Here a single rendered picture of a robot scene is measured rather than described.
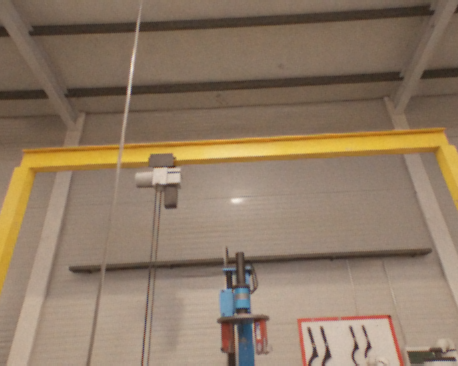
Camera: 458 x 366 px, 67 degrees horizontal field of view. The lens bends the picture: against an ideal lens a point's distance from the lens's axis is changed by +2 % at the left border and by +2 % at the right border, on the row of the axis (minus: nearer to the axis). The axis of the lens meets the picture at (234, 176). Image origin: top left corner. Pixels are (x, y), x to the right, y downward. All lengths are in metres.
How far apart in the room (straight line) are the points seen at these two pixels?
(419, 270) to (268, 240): 2.59
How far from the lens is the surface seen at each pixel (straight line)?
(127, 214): 6.88
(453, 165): 4.80
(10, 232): 4.58
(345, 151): 4.44
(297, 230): 6.47
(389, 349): 6.36
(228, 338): 4.04
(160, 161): 4.27
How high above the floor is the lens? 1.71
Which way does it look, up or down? 30 degrees up
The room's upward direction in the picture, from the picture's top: 3 degrees counter-clockwise
